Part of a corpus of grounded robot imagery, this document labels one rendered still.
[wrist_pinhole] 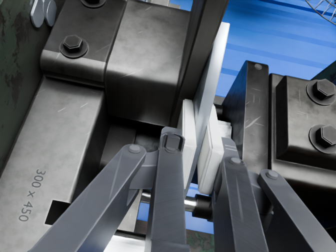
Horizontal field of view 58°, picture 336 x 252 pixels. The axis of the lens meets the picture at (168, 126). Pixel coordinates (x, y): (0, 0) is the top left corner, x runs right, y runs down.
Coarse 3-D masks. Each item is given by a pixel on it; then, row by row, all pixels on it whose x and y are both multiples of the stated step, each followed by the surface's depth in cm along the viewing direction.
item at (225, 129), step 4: (220, 120) 43; (220, 124) 42; (224, 124) 43; (228, 124) 43; (220, 128) 42; (224, 128) 42; (228, 128) 42; (220, 132) 41; (224, 132) 41; (228, 132) 42; (224, 136) 41; (228, 136) 41
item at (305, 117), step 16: (272, 80) 39; (288, 80) 35; (304, 80) 36; (320, 80) 34; (272, 96) 38; (288, 96) 34; (304, 96) 35; (320, 96) 34; (272, 112) 37; (288, 112) 33; (304, 112) 34; (320, 112) 34; (272, 128) 36; (288, 128) 32; (304, 128) 33; (320, 128) 32; (272, 144) 35; (288, 144) 32; (304, 144) 32; (320, 144) 32; (272, 160) 34; (288, 160) 34; (304, 160) 33; (320, 160) 33; (288, 176) 33; (304, 176) 33; (320, 176) 34; (304, 192) 35; (320, 192) 34; (320, 208) 39
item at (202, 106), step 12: (228, 24) 18; (216, 36) 18; (216, 48) 18; (216, 60) 18; (204, 72) 19; (216, 72) 18; (204, 84) 18; (216, 84) 18; (204, 96) 18; (204, 108) 18; (204, 120) 19; (204, 132) 19; (192, 168) 20
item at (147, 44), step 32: (96, 0) 28; (128, 0) 29; (224, 0) 15; (64, 32) 26; (96, 32) 27; (128, 32) 27; (160, 32) 28; (192, 32) 19; (64, 64) 25; (96, 64) 25; (128, 64) 26; (160, 64) 26; (192, 64) 19; (128, 96) 27; (160, 96) 27; (192, 96) 22
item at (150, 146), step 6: (144, 126) 38; (150, 126) 38; (156, 126) 38; (162, 126) 38; (138, 132) 37; (144, 132) 37; (150, 132) 38; (156, 132) 38; (138, 138) 37; (144, 138) 37; (150, 138) 37; (156, 138) 37; (138, 144) 37; (144, 144) 37; (150, 144) 37; (156, 144) 37; (150, 150) 36
